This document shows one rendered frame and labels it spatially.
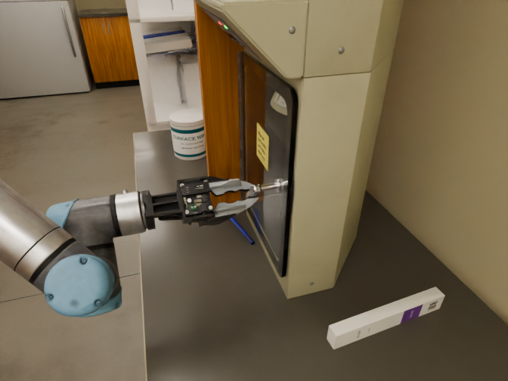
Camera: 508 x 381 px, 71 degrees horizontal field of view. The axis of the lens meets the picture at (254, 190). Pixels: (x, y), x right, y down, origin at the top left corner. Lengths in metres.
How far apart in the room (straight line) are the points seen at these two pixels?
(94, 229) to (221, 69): 0.47
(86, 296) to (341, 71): 0.46
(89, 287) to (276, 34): 0.40
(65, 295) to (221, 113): 0.59
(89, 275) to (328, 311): 0.49
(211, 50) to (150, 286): 0.55
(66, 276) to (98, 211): 0.17
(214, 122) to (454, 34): 0.57
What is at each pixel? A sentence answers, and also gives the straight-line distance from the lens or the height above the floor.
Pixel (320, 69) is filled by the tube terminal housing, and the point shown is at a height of 1.42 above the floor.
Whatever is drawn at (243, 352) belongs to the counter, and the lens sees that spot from 0.73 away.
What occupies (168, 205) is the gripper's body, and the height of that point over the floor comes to 1.19.
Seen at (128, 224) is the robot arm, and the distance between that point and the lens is 0.64.
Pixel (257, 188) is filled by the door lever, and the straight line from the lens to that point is 0.65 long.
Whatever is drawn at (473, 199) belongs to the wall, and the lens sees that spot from 0.92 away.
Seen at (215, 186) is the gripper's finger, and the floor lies 1.20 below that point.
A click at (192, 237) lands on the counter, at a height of 0.94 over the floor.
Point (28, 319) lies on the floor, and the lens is 2.27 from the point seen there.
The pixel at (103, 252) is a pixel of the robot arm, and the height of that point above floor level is 1.15.
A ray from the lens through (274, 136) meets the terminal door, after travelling 0.65.
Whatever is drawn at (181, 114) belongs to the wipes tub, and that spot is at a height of 1.09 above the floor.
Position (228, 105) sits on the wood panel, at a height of 1.25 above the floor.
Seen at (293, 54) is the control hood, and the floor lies 1.44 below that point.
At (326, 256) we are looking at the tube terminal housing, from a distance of 0.76.
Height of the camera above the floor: 1.55
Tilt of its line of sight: 33 degrees down
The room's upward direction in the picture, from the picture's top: straight up
